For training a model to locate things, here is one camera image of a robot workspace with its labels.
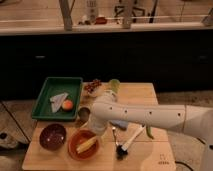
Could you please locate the green chili pepper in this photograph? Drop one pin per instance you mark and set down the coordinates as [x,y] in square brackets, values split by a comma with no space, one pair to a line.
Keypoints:
[148,132]

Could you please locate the white handled black brush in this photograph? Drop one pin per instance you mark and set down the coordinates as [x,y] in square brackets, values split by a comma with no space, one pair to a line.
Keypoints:
[122,150]

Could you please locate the orange peach fruit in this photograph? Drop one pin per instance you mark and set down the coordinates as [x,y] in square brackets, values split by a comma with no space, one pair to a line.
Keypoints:
[67,105]

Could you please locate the dark purple bowl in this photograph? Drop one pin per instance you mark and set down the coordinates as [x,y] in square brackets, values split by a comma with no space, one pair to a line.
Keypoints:
[53,137]

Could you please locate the blue sponge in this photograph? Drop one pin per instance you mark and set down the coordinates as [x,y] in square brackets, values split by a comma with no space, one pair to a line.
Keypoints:
[120,124]

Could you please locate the yellow banana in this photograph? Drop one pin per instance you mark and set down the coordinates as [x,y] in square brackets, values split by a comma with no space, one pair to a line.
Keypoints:
[86,145]

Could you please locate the small metal cup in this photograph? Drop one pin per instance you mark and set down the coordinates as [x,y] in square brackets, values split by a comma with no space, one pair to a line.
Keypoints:
[83,114]

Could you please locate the bunch of red grapes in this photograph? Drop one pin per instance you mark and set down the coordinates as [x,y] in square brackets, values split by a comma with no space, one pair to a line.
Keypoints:
[92,86]

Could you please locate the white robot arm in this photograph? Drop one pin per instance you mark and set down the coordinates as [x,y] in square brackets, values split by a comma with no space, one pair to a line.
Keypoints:
[193,121]

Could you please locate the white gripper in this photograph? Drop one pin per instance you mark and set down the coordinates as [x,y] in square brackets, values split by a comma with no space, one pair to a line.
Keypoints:
[97,125]

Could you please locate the grey folded cloth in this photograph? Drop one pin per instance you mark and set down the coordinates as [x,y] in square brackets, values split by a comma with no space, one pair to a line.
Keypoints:
[56,101]

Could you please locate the green plastic tray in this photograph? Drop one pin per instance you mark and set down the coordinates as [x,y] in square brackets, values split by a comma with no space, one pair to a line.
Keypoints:
[54,92]

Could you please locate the red bowl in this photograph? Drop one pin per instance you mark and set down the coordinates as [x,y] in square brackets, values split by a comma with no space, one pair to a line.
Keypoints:
[78,138]

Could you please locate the green cup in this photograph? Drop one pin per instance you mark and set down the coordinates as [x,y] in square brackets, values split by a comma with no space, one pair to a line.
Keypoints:
[114,85]

